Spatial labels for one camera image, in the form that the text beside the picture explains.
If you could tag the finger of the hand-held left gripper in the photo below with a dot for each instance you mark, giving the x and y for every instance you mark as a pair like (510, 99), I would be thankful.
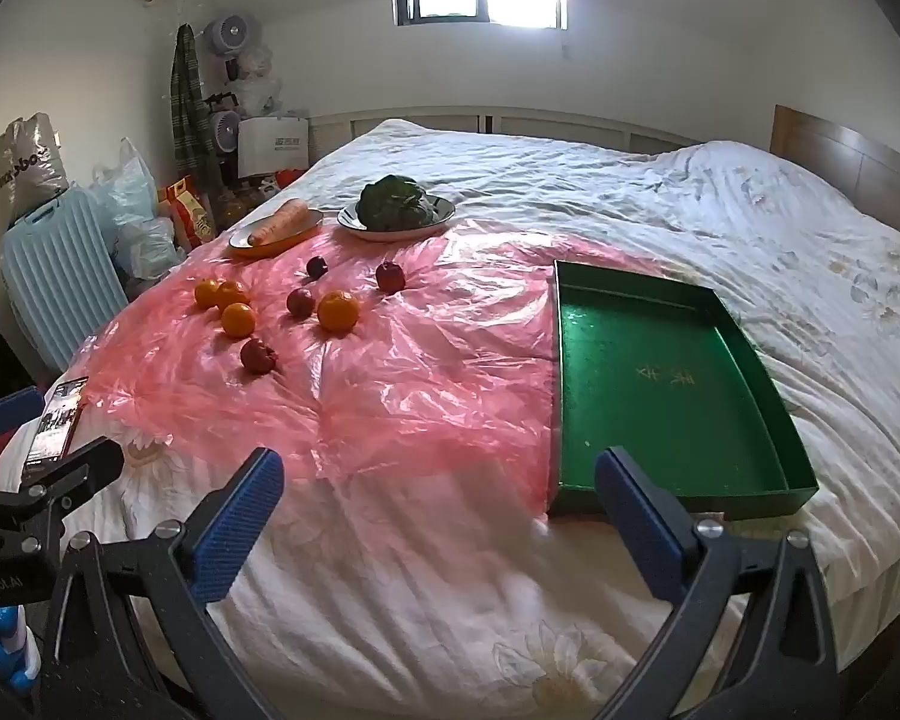
(82, 465)
(7, 411)

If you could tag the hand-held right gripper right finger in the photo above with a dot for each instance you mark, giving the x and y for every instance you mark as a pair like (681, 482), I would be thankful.
(637, 525)

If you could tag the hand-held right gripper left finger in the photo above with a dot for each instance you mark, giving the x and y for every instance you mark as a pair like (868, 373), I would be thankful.
(247, 510)

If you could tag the dark red plum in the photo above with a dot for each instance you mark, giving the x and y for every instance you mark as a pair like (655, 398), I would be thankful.
(258, 357)
(391, 277)
(301, 301)

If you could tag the green tray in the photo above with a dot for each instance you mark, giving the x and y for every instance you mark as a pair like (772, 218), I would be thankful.
(660, 360)

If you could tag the orange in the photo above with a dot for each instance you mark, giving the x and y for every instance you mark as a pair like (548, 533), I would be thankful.
(232, 291)
(207, 292)
(337, 311)
(238, 319)

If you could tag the person's left hand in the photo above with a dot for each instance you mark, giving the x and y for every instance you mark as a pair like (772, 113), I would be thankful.
(4, 649)

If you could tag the smartphone with red case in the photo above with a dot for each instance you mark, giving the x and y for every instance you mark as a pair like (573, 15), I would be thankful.
(56, 420)

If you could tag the light blue suitcase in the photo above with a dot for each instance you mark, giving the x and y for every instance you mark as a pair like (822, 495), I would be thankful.
(60, 277)

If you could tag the pink plastic sheet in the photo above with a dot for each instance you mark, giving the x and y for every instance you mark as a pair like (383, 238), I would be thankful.
(435, 360)

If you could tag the clear plastic bag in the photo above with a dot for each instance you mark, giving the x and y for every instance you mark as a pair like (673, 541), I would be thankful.
(129, 191)

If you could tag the small dark plum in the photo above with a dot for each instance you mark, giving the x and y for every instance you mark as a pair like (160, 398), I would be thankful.
(316, 266)

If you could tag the grey printed plastic bag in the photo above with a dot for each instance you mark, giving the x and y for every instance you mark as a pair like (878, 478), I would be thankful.
(30, 157)

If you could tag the orange rice bag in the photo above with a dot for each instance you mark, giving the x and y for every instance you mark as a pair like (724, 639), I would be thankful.
(191, 210)

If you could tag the carrot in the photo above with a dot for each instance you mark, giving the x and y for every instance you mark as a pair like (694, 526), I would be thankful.
(281, 221)

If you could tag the orange plate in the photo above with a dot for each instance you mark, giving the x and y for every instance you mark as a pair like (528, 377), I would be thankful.
(313, 223)

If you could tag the green leafy vegetable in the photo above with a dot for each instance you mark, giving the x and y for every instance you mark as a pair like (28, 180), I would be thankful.
(394, 202)

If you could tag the plaid garment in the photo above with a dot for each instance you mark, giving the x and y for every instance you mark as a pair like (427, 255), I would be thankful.
(186, 105)

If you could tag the white plate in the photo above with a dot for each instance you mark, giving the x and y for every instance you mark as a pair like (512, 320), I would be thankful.
(442, 213)

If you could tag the white electric fan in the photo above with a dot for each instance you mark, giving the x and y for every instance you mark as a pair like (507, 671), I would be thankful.
(225, 129)
(229, 34)

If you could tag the white cardboard box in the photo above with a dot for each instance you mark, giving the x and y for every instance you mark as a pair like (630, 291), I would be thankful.
(274, 146)

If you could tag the white plastic bags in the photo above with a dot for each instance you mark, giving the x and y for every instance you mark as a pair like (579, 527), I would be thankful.
(256, 79)

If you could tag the wooden headboard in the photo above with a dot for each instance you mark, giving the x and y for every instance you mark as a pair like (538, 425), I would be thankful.
(847, 157)

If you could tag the white panelled bed frame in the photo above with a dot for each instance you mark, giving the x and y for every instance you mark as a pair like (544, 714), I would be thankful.
(540, 126)

